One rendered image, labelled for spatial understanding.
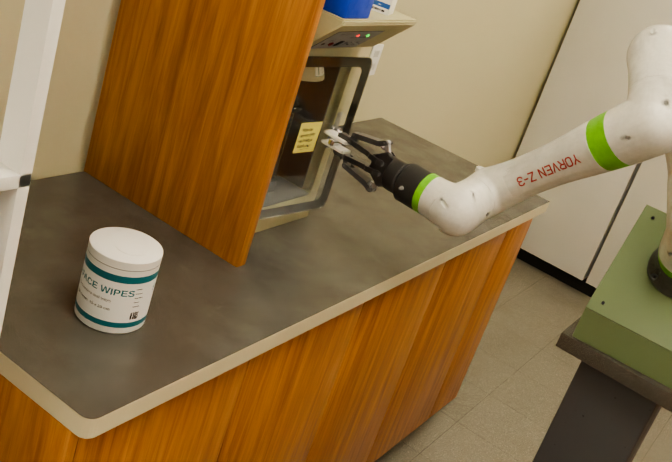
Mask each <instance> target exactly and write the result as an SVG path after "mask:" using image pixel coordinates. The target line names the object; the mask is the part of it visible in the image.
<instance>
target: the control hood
mask: <svg viewBox="0 0 672 462"><path fill-rule="evenodd" d="M416 23H417V21H416V19H414V18H411V17H409V16H407V15H404V14H402V13H400V12H398V11H395V10H394V12H393V14H391V15H388V16H386V15H384V14H381V13H378V12H376V11H373V10H371V12H370V15H369V18H367V19H344V18H341V17H339V16H337V15H335V14H332V13H330V12H328V11H326V10H324V9H323V10H322V13H321V16H320V20H319V23H318V26H317V30H316V33H315V36H314V39H313V43H312V46H314V45H316V44H318V43H319V42H321V41H323V40H325V39H327V38H329V37H331V36H333V35H334V34H336V33H338V32H348V31H384V32H382V33H380V34H379V35H377V36H375V37H373V38H371V39H369V40H367V41H365V42H363V43H361V44H359V45H357V46H355V47H373V46H375V45H377V44H379V43H381V42H383V41H385V40H387V39H389V38H391V37H393V36H395V35H397V34H399V33H401V32H403V31H404V30H406V29H408V28H410V27H412V26H414V25H415V24H416ZM312 46H311V47H312Z"/></svg>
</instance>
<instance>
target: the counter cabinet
mask: <svg viewBox="0 0 672 462"><path fill-rule="evenodd" d="M532 220H533V218H532V219H530V220H528V221H526V222H524V223H522V224H520V225H518V226H516V227H514V228H512V229H510V230H508V231H506V232H504V233H502V234H500V235H498V236H496V237H494V238H492V239H490V240H488V241H486V242H484V243H482V244H480V245H478V246H476V247H474V248H472V249H470V250H468V251H466V252H464V253H462V254H460V255H458V256H456V257H454V258H452V259H450V260H448V261H446V262H444V263H442V264H440V265H438V266H436V267H434V268H432V269H430V270H428V271H426V272H424V273H422V274H420V275H418V276H416V277H414V278H412V279H410V280H408V281H406V282H404V283H402V284H400V285H398V286H396V287H394V288H392V289H390V290H388V291H386V292H384V293H382V294H380V295H378V296H376V297H374V298H372V299H370V300H368V301H366V302H364V303H362V304H360V305H358V306H356V307H354V308H352V309H350V310H348V311H346V312H344V313H342V314H340V315H338V316H336V317H334V318H332V319H330V320H328V321H326V322H324V323H322V324H320V325H318V326H316V327H314V328H312V329H310V330H308V331H306V332H304V333H302V334H300V335H298V336H296V337H294V338H292V339H290V340H288V341H286V342H284V343H282V344H280V345H278V346H276V347H274V348H272V349H270V350H268V351H266V352H264V353H262V354H260V355H258V356H256V357H254V358H252V359H250V360H248V361H246V362H244V363H242V364H240V365H238V366H236V367H234V368H232V369H230V370H228V371H226V372H224V373H222V374H220V375H218V376H216V377H214V378H212V379H210V380H208V381H206V382H204V383H202V384H200V385H198V386H196V387H194V388H192V389H190V390H188V391H186V392H184V393H182V394H180V395H178V396H176V397H174V398H172V399H170V400H168V401H166V402H164V403H162V404H160V405H158V406H156V407H154V408H152V409H150V410H148V411H146V412H144V413H142V414H140V415H138V416H136V417H134V418H132V419H130V420H128V421H126V422H124V423H122V424H120V425H118V426H116V427H114V428H113V429H111V430H109V431H107V432H105V433H103V434H101V435H99V436H97V437H94V438H90V439H84V438H80V437H78V436H77V435H75V434H74V433H73V432H71V431H70V430H69V429H68V428H66V427H65V426H64V425H63V424H62V423H60V422H59V421H58V420H57V419H55V418H54V417H53V416H52V415H50V414H49V413H48V412H47V411H46V410H44V409H43V408H42V407H41V406H39V405H38V404H37V403H36V402H35V401H33V400H32V399H31V398H30V397H28V396H27V395H26V394H25V393H23V392H22V391H21V390H20V389H19V388H17V387H16V386H15V385H14V384H12V383H11V382H10V381H9V380H8V379H6V378H5V377H4V376H3V375H1V374H0V462H375V461H376V460H377V459H379V458H380V457H381V456H382V455H384V454H385V453H386V452H387V451H389V450H390V449H391V448H392V447H394V446H395V445H396V444H397V443H399V442H400V441H401V440H402V439H404V438H405V437H406V436H407V435H409V434H410V433H411V432H412V431H414V430H415V429H416V428H418V427H419V426H420V425H421V424H423V423H424V422H425V421H426V420H428V419H429V418H430V417H431V416H433V415H434V414H435V413H436V412H438V411H439V410H440V409H441V408H443V407H444V406H445V405H446V404H448V403H449V402H450V401H451V400H453V399H454V398H455V397H456V396H457V394H458V391H459V389H460V387H461V384H462V382H463V380H464V377H465V375H466V373H467V370H468V368H469V366H470V363H471V361H472V359H473V357H474V354H475V352H476V350H477V347H478V345H479V343H480V340H481V338H482V336H483V333H484V331H485V329H486V326H487V324H488V322H489V319H490V317H491V315H492V313H493V310H494V308H495V306H496V303H497V301H498V299H499V296H500V294H501V292H502V289H503V287H504V285H505V282H506V280H507V278H508V275H509V273H510V271H511V269H512V266H513V264H514V262H515V259H516V257H517V255H518V252H519V250H520V248H521V245H522V243H523V241H524V238H525V236H526V234H527V231H528V229H529V227H530V224H531V222H532Z"/></svg>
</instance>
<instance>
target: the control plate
mask: <svg viewBox="0 0 672 462"><path fill-rule="evenodd" d="M382 32H384V31H348V32H338V33H336V34H334V35H333V36H331V37H329V38H327V39H325V40H323V41H321V42H319V43H318V44H316V45H314V46H312V47H311V49H316V48H336V47H355V46H357V45H359V44H361V43H363V42H365V41H367V40H369V39H371V38H373V37H375V36H377V35H379V34H380V33H382ZM368 34H370V35H369V36H366V35H368ZM357 35H360V36H358V37H356V36H357ZM340 41H345V42H348V44H347V45H346V44H345V42H343V43H341V44H339V45H337V46H333V45H334V44H336V43H338V42H340ZM353 41H354V42H353ZM358 41H359V44H357V43H356V42H358ZM332 42H334V44H333V45H331V46H328V44H329V43H332ZM351 42H353V44H350V43H351ZM323 43H325V44H324V45H321V44H323Z"/></svg>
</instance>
